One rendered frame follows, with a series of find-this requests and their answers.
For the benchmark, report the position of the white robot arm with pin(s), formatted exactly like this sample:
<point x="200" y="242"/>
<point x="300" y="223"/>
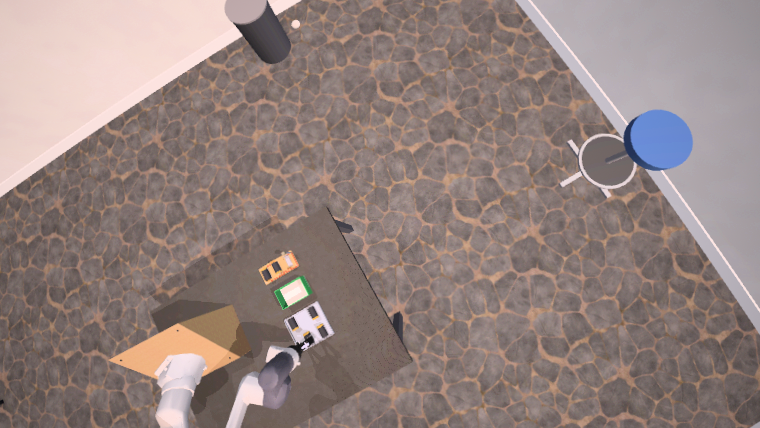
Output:
<point x="185" y="371"/>

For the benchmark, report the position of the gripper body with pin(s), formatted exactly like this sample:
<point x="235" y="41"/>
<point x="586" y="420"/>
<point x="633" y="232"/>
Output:
<point x="298" y="349"/>

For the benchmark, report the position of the green open box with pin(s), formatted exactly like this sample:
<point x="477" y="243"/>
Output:
<point x="293" y="292"/>

